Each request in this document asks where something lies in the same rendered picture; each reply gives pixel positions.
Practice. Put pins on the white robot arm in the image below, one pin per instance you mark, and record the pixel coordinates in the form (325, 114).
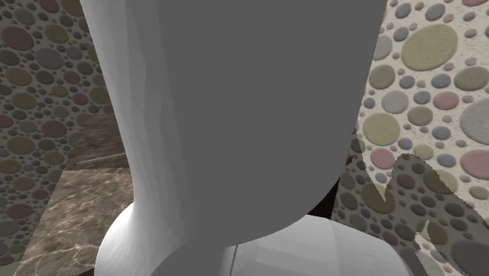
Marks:
(229, 114)

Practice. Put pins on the thin white pen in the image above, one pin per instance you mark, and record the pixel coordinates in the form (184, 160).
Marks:
(103, 158)

